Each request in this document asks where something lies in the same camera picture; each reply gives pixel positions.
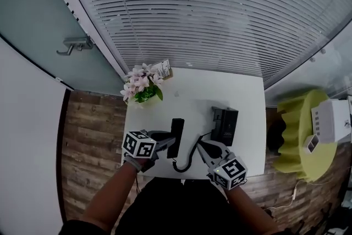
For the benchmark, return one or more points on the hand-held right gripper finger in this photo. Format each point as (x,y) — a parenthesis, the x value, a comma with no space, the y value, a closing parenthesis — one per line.
(222,147)
(207,159)

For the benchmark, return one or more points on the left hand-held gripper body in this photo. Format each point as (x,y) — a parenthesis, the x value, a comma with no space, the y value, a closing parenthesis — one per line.
(137,146)

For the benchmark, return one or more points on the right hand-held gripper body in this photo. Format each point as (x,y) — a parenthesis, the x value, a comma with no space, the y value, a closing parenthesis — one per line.
(229,172)

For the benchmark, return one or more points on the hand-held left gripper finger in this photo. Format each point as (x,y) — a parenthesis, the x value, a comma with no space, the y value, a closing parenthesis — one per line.
(162,133)
(166,144)

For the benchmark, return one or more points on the black telephone handset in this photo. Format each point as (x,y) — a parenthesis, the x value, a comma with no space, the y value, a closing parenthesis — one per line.
(176,129)

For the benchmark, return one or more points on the black telephone base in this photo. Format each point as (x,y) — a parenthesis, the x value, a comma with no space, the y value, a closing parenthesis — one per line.
(226,123)

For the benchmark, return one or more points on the person's left forearm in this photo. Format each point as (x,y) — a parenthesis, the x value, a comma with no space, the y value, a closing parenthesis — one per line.
(110,198)

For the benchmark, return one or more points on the person's right forearm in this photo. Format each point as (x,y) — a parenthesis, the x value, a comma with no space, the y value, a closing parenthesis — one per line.
(247,209)

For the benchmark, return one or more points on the white square table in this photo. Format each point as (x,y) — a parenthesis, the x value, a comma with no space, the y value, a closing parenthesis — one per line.
(192,85)

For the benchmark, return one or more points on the black round table base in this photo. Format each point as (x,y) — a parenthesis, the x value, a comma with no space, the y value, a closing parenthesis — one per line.
(275,137)

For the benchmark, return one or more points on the pink flower plant in pot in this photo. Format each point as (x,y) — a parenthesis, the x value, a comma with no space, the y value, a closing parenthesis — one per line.
(138,82)

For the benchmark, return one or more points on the person's black clothing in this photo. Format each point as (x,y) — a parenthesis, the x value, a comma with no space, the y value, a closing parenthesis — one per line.
(176,206)

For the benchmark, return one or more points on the green tablecloth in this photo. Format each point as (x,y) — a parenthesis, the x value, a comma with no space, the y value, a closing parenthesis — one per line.
(310,162)

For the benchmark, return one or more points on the white divided pen holder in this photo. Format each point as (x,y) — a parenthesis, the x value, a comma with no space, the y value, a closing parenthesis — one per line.
(312,143)

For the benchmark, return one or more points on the white microwave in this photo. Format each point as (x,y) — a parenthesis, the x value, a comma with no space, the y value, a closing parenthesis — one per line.
(332,118)

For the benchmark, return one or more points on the black eyeglasses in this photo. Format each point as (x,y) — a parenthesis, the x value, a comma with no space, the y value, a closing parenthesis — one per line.
(347,123)

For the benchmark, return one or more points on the white window blinds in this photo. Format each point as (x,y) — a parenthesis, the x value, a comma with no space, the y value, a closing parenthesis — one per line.
(206,8)

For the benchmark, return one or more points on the frosted glass door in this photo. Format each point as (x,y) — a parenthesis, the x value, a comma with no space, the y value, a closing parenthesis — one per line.
(33,8)

